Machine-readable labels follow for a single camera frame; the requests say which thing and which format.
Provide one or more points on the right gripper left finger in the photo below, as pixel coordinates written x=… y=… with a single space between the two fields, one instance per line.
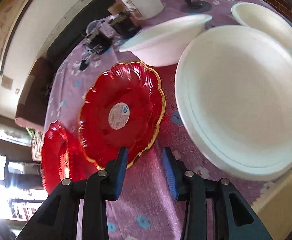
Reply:
x=57 y=217

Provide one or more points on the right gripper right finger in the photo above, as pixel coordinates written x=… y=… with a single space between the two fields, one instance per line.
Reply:
x=233 y=217

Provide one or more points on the beige paper bowl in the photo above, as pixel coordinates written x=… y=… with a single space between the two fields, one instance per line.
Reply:
x=274 y=208

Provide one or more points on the large white foam bowl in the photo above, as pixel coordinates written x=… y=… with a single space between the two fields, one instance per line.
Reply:
x=233 y=89

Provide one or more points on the red plate with label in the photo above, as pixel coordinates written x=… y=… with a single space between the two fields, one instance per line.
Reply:
x=124 y=108

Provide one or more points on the red plate gold lettering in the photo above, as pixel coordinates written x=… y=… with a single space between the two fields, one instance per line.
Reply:
x=63 y=157

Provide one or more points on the purple floral tablecloth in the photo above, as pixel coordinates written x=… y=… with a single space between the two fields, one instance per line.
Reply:
x=145 y=209

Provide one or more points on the brown armchair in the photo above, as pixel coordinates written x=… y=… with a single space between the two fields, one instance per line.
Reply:
x=33 y=101

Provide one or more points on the small black adapter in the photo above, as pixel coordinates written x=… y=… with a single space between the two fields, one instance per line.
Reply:
x=84 y=64

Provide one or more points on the small white foam bowl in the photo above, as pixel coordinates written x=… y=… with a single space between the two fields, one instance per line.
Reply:
x=261 y=18

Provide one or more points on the black phone stand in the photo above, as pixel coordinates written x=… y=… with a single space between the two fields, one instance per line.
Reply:
x=195 y=6

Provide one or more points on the black sofa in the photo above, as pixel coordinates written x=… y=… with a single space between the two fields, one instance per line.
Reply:
x=70 y=31

